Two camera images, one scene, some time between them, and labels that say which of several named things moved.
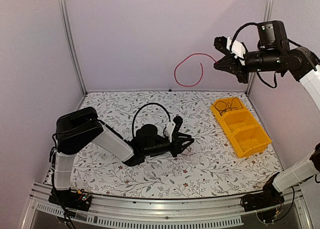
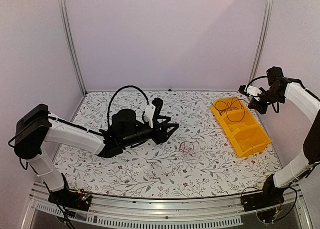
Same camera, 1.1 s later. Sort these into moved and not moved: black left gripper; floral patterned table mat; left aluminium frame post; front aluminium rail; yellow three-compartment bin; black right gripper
Moved: black right gripper; black left gripper
Not moved: floral patterned table mat; front aluminium rail; yellow three-compartment bin; left aluminium frame post
